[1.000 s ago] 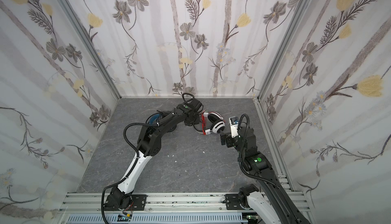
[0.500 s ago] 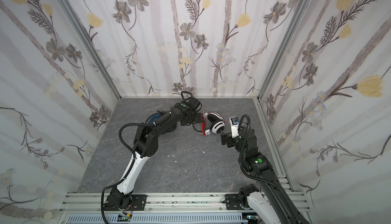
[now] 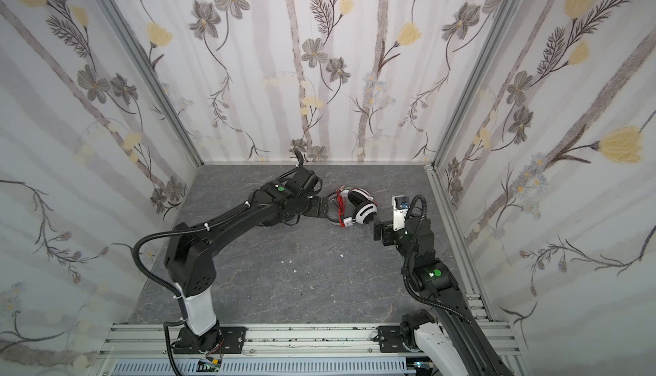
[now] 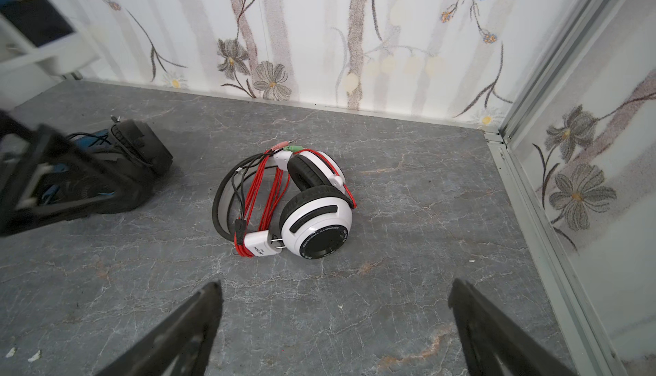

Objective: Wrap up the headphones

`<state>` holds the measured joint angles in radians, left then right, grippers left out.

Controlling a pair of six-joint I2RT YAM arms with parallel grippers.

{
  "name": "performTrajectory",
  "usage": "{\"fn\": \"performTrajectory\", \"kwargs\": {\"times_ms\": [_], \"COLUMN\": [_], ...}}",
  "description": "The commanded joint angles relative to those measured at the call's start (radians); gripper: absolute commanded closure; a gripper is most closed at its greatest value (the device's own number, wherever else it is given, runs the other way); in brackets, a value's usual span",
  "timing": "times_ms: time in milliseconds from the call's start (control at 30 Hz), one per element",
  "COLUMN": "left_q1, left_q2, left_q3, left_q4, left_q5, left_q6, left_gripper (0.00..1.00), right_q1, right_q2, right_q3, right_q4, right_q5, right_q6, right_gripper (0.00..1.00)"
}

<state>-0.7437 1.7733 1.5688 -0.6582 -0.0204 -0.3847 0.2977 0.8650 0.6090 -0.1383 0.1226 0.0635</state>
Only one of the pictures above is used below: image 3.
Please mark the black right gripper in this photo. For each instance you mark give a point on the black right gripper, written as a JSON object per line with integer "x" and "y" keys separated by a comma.
{"x": 388, "y": 232}

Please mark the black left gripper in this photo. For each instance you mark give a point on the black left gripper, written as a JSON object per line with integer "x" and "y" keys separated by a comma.
{"x": 315, "y": 206}

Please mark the white headphones with black pads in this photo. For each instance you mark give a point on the white headphones with black pads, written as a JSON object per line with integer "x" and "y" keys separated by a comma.
{"x": 355, "y": 206}

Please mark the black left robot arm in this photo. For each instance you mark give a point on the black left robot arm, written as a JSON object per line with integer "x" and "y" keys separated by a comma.
{"x": 190, "y": 257}

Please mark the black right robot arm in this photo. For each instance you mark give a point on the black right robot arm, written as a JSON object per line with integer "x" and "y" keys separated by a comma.
{"x": 451, "y": 337}

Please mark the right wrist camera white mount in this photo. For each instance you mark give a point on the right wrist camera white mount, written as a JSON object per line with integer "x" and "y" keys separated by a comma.
{"x": 401, "y": 205}

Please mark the white slotted cable duct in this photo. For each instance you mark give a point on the white slotted cable duct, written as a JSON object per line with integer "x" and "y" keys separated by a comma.
{"x": 298, "y": 366}

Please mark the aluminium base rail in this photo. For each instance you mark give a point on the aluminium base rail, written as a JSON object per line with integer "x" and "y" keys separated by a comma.
{"x": 258, "y": 341}

